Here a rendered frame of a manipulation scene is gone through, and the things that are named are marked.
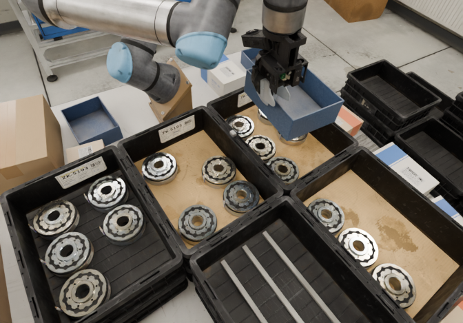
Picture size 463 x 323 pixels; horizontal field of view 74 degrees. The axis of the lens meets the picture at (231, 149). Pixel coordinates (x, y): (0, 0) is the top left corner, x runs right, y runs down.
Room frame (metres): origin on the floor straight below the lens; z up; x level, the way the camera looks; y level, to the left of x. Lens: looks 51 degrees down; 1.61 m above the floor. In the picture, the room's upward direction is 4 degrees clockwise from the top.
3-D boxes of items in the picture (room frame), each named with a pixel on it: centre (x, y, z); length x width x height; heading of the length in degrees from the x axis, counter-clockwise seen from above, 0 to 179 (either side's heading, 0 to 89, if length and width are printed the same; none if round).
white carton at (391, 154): (0.63, -0.58, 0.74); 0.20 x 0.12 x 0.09; 34
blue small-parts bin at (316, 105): (0.59, -0.14, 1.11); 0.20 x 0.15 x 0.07; 32
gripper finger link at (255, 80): (0.54, -0.06, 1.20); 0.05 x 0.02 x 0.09; 122
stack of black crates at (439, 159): (0.99, -1.05, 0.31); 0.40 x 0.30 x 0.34; 33
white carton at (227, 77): (1.12, 0.06, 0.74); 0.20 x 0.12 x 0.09; 38
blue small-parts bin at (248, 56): (1.24, -0.13, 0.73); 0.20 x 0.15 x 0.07; 31
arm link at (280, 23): (0.53, -0.08, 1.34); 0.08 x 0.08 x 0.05
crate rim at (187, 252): (0.48, 0.09, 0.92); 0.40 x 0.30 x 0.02; 39
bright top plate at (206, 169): (0.53, 0.03, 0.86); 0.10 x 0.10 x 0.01
